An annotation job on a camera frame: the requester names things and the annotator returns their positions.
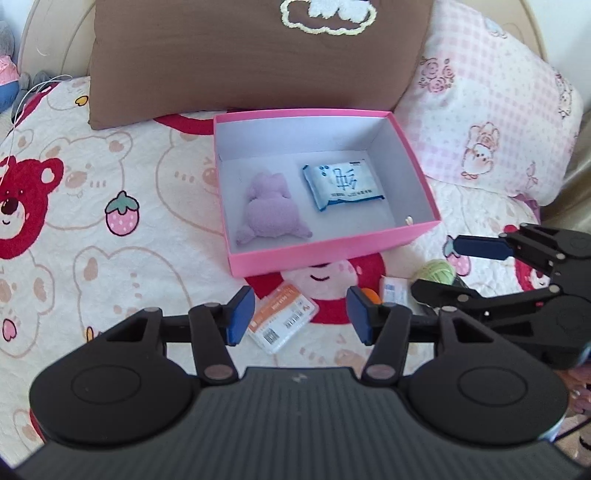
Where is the green yarn ball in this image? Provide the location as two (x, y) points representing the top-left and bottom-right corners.
(411, 259), (467, 288)

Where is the small white packet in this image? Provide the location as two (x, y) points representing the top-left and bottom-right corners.
(380, 276), (416, 311)

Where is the clear plastic swab box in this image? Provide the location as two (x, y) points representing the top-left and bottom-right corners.
(247, 282), (320, 354)

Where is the purple plush toy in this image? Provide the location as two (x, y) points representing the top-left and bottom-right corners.
(235, 172), (312, 245)

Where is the blue wet wipes pack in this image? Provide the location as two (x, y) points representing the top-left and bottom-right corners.
(303, 159), (385, 212)

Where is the person's left hand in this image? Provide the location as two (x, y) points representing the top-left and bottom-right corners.
(553, 354), (591, 462)

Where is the orange makeup sponge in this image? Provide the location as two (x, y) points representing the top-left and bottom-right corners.
(362, 288), (382, 305)

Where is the pink checked pillow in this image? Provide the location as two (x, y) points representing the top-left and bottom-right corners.
(394, 1), (584, 206)

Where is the bear print bed blanket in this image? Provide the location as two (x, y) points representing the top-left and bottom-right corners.
(1, 78), (542, 465)

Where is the pink cardboard box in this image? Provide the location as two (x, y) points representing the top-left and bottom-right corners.
(213, 109), (441, 277)

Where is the brown embroidered pillow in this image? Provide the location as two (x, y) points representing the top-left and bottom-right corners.
(89, 1), (433, 130)

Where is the grey plush toy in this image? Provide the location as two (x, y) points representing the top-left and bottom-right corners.
(0, 20), (51, 119)

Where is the white charging cable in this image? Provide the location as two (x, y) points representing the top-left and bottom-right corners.
(8, 73), (75, 139)

